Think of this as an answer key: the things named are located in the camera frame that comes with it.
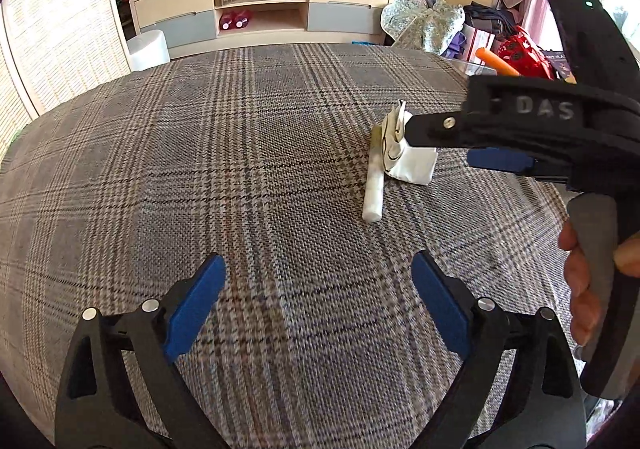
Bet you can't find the white paper bag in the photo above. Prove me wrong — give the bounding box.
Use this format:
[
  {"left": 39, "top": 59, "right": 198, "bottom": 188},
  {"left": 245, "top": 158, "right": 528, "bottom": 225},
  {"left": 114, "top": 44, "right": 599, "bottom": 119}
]
[{"left": 381, "top": 100, "right": 438, "bottom": 186}]

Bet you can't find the white cylindrical tube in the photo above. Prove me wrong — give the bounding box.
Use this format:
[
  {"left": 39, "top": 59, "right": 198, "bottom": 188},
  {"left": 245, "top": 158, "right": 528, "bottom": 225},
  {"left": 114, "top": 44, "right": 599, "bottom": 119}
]
[{"left": 361, "top": 125, "right": 386, "bottom": 222}]

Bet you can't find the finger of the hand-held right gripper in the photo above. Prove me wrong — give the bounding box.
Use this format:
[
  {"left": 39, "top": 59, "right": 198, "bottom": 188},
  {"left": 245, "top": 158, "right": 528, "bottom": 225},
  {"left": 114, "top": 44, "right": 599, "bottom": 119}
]
[
  {"left": 467, "top": 150, "right": 571, "bottom": 178},
  {"left": 404, "top": 110, "right": 473, "bottom": 150}
]

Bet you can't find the green floral cloth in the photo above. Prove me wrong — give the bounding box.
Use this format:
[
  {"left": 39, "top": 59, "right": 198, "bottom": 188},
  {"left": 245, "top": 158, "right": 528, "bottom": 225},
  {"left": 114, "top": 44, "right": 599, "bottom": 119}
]
[{"left": 381, "top": 0, "right": 466, "bottom": 54}]

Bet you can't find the dark clothes pile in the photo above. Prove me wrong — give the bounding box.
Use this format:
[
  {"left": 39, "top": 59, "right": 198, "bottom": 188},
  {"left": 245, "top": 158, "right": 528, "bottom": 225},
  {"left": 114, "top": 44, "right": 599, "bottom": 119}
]
[{"left": 462, "top": 3, "right": 523, "bottom": 32}]

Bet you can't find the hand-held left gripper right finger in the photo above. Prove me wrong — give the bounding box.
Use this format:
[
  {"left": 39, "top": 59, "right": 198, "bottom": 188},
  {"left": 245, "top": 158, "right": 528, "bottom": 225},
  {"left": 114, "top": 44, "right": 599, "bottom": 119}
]
[{"left": 411, "top": 250, "right": 587, "bottom": 449}]

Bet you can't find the person's right hand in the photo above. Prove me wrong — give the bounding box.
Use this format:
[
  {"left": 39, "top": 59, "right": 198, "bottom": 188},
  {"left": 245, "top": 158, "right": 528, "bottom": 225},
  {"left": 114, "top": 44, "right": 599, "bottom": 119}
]
[{"left": 557, "top": 221, "right": 640, "bottom": 346}]

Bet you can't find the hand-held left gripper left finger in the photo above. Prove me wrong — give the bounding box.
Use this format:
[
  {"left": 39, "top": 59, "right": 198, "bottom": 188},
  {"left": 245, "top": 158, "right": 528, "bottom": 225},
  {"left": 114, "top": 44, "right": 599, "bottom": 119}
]
[{"left": 54, "top": 253, "right": 228, "bottom": 449}]

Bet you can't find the orange stick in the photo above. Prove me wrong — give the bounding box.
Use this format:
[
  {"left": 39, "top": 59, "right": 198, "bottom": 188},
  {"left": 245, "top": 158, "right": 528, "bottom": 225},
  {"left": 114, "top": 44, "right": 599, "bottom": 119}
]
[{"left": 475, "top": 47, "right": 521, "bottom": 77}]

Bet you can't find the grey plaid tablecloth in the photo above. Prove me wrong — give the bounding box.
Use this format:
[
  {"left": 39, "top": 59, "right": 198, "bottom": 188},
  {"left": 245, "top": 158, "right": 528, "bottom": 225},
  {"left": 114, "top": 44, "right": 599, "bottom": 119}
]
[{"left": 0, "top": 43, "right": 601, "bottom": 449}]

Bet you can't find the red tool bag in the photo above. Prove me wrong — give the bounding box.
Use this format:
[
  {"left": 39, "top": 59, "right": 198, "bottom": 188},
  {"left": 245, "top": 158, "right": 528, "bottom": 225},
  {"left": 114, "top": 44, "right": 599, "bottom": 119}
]
[{"left": 492, "top": 26, "right": 556, "bottom": 80}]

